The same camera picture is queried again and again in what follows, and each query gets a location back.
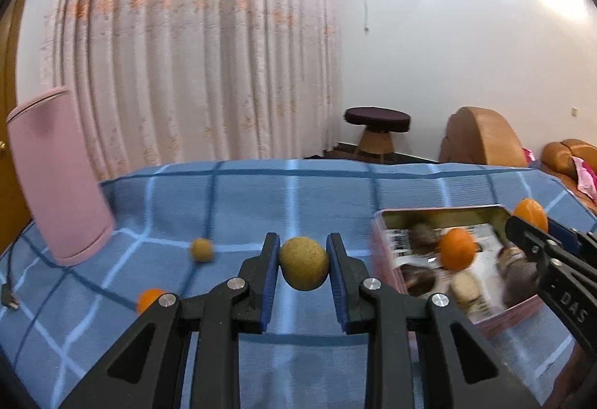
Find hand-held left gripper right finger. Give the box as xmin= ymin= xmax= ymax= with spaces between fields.
xmin=325 ymin=232 xmax=544 ymax=409

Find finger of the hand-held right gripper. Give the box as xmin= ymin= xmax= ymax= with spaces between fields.
xmin=547 ymin=217 xmax=597 ymax=253
xmin=505 ymin=214 xmax=564 ymax=263

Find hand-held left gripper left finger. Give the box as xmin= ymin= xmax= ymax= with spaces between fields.
xmin=58 ymin=232 xmax=281 ymax=409

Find large orange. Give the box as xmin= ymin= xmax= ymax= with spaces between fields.
xmin=512 ymin=198 xmax=549 ymax=233

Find large tan round fruit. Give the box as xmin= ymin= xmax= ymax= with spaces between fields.
xmin=279 ymin=236 xmax=329 ymax=291

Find pink metal tin box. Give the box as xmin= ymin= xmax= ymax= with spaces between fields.
xmin=371 ymin=204 xmax=546 ymax=340

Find dark round fruit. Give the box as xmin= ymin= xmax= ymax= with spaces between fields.
xmin=400 ymin=264 xmax=441 ymax=295
xmin=409 ymin=222 xmax=438 ymax=253
xmin=501 ymin=262 xmax=541 ymax=307

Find pink floral pillow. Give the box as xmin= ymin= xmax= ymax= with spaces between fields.
xmin=572 ymin=156 xmax=597 ymax=197

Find printed paper sheet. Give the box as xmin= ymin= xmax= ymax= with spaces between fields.
xmin=387 ymin=225 xmax=511 ymax=321

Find brown leather sofa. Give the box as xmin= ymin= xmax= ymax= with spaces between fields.
xmin=541 ymin=139 xmax=597 ymax=216

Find small tan round fruit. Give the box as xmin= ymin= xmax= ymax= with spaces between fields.
xmin=190 ymin=238 xmax=215 ymax=262

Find pale tan fruit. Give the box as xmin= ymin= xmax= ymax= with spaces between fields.
xmin=448 ymin=273 xmax=486 ymax=314

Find blue plaid tablecloth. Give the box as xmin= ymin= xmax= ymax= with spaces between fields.
xmin=0 ymin=158 xmax=597 ymax=409

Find brown leather armchair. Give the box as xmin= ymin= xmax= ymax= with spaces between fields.
xmin=438 ymin=106 xmax=530 ymax=168

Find round stool with dark cushion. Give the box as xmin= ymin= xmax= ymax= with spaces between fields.
xmin=344 ymin=107 xmax=412 ymax=163

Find pink cylindrical cover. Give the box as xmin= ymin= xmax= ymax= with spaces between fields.
xmin=6 ymin=87 xmax=115 ymax=266

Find pale floral curtain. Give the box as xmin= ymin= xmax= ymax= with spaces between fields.
xmin=40 ymin=0 xmax=343 ymax=181

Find wooden door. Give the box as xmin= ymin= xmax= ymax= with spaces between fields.
xmin=0 ymin=0 xmax=35 ymax=246

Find black usb cable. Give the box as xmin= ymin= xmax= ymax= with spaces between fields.
xmin=0 ymin=232 xmax=29 ymax=312

